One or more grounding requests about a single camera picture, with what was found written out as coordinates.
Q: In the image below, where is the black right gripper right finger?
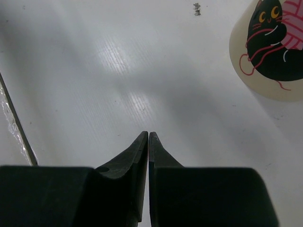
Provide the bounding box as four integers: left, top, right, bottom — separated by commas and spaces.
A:
148, 132, 279, 227

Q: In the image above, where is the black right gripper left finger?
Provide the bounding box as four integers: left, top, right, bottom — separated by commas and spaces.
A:
0, 131, 148, 227

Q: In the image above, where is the cream cat-print bin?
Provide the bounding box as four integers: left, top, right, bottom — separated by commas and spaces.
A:
229, 0, 303, 102

